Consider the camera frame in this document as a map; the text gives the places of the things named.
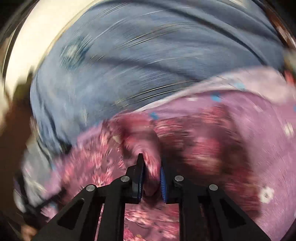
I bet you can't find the maroon floral patterned garment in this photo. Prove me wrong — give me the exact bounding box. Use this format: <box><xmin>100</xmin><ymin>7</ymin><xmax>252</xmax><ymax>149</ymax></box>
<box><xmin>45</xmin><ymin>104</ymin><xmax>260</xmax><ymax>240</ymax></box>

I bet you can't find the purple floral bed sheet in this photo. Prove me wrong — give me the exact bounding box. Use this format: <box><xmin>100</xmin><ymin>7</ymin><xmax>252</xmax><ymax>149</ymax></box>
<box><xmin>14</xmin><ymin>66</ymin><xmax>296</xmax><ymax>241</ymax></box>

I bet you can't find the blue plaid quilt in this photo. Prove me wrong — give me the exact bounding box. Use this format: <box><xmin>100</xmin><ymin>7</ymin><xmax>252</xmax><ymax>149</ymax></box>
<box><xmin>22</xmin><ymin>1</ymin><xmax>284</xmax><ymax>205</ymax></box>

